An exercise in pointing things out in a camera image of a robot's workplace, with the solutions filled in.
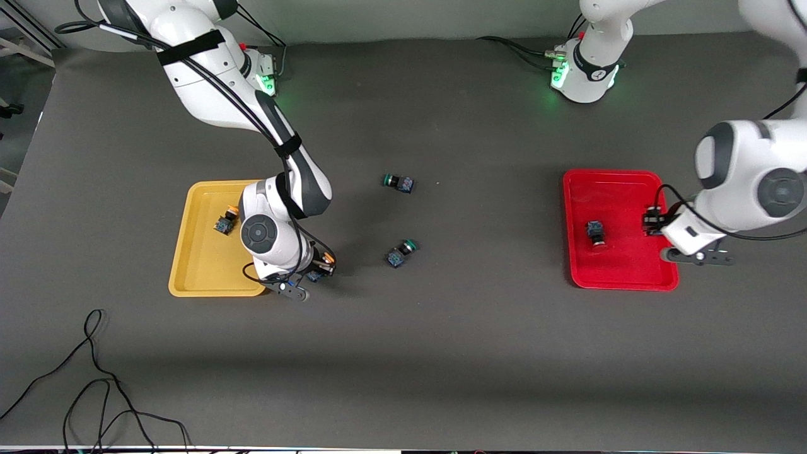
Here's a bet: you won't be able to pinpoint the red plastic tray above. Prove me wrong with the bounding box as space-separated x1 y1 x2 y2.
562 169 680 292

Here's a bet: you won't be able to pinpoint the thin black loose cable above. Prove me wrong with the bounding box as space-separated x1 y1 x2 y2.
0 309 191 454

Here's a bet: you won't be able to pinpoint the yellow plastic tray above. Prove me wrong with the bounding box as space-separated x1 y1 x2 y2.
168 180 280 298

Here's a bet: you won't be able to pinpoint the white frame bar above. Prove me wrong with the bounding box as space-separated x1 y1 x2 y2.
0 37 56 68

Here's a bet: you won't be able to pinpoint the aluminium frame rail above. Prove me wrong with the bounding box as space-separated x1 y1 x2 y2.
0 0 65 50

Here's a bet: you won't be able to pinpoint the yellow push button switch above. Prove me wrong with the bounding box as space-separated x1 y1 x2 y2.
213 205 241 236
306 251 337 283

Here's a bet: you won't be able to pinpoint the black right arm base cables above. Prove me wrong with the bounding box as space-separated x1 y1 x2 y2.
236 6 289 79

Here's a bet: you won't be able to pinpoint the black left arm base cables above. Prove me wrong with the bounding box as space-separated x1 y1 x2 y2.
476 14 590 71

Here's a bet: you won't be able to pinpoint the black arm base cables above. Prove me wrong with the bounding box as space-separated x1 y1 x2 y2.
476 14 590 71
236 6 289 79

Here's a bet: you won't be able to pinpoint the dark grey table mat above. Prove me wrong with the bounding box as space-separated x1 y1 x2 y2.
0 28 807 451

